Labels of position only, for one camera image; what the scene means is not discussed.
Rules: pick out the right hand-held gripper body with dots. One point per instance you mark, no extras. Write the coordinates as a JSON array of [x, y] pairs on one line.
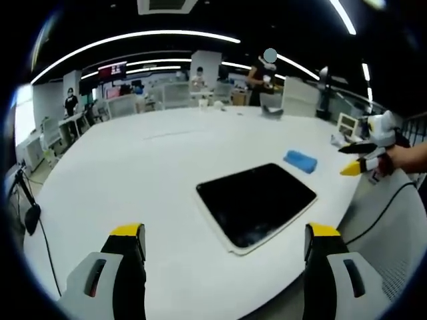
[[382, 130]]

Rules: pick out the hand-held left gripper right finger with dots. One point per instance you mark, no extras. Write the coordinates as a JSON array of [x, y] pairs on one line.
[[337, 290]]

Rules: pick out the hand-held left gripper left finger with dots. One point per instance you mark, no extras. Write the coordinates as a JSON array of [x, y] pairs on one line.
[[100, 293]]

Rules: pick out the blue sponge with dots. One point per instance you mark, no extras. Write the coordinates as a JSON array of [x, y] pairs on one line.
[[300, 160]]

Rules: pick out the black mirror with white frame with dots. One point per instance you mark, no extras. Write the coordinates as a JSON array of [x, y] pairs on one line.
[[255, 203]]

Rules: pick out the person's right hand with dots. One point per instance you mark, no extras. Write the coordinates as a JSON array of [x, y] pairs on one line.
[[398, 158]]

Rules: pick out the small grey object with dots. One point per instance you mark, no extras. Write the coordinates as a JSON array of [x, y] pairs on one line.
[[338, 140]]

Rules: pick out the black railing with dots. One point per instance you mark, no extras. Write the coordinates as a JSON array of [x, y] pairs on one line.
[[415, 130]]

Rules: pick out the black standing fan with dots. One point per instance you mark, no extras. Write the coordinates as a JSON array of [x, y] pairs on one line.
[[324, 96]]

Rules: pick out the grey mesh chair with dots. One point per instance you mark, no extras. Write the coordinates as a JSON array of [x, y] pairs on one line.
[[393, 240]]

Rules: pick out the white partition box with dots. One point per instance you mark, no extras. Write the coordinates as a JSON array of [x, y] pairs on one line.
[[300, 98]]

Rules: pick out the dark curved object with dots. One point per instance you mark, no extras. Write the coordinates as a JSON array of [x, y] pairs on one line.
[[272, 112]]

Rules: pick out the black stand with round base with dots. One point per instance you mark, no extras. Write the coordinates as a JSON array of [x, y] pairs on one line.
[[30, 213]]

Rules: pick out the short ceiling light strip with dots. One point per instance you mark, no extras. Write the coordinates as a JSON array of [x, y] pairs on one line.
[[343, 16]]

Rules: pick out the white cup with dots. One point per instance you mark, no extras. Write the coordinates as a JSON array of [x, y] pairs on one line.
[[203, 103]]

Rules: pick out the ceiling air vent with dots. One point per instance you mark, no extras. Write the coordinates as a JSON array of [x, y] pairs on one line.
[[166, 6]]

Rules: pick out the long ceiling light strip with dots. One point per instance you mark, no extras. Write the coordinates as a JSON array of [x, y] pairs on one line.
[[133, 36]]

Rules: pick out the small white frame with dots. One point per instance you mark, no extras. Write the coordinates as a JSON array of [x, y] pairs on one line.
[[347, 124]]

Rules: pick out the red wall screen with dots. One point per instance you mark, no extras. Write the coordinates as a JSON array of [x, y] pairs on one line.
[[112, 70]]

